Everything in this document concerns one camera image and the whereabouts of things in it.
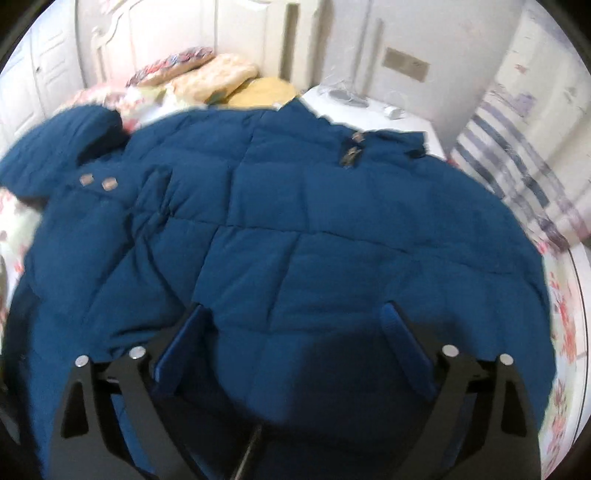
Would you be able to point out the striped floral pillow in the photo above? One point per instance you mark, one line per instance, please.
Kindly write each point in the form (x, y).
(171, 67)

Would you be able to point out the striped curtain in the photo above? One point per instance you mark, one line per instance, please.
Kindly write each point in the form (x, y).
(521, 161)

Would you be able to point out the white carved headboard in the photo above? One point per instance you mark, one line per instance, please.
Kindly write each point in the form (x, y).
(184, 27)

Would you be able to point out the small white object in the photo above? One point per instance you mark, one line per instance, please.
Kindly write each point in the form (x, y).
(394, 111)

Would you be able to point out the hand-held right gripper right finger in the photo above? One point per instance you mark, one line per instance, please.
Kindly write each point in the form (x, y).
(406, 350)

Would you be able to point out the floral bed sheet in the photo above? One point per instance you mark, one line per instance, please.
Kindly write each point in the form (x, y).
(565, 323)

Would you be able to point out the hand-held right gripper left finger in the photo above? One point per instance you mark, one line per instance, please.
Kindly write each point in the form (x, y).
(181, 351)

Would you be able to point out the beige wall switch plate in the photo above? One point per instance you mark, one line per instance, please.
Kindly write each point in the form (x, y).
(406, 64)

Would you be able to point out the white nightstand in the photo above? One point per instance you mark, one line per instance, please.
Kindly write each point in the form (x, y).
(408, 124)

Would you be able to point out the blue puffer jacket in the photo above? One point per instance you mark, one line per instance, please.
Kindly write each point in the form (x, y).
(277, 207)

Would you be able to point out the grey device on nightstand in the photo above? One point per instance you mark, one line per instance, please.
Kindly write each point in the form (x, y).
(346, 96)

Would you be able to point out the white wardrobe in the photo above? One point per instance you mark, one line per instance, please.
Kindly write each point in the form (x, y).
(51, 69)

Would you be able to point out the yellow pillow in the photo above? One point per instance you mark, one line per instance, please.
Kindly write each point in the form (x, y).
(263, 92)

